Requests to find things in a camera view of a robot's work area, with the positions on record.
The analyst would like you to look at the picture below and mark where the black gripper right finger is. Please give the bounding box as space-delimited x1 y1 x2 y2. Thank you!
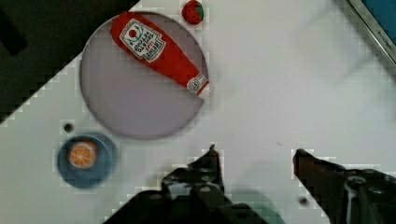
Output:
293 149 396 224

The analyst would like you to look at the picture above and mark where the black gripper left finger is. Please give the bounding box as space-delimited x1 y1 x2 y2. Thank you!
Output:
104 146 269 224

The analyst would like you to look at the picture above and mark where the green round cup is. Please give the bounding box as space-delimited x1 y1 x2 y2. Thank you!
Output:
232 189 286 224

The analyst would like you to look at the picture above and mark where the blue small bowl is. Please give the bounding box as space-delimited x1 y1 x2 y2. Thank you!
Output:
57 133 117 189

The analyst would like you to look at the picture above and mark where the grey round plate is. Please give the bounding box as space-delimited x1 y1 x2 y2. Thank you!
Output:
79 16 204 140

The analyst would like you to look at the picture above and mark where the orange slice toy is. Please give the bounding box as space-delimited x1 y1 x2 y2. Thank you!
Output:
67 141 98 169

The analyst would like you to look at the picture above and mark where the red ketchup bottle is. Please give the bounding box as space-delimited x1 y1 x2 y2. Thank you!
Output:
110 12 212 99

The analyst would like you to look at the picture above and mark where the red toy strawberry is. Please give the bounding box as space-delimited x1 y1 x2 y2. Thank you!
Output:
181 0 205 25

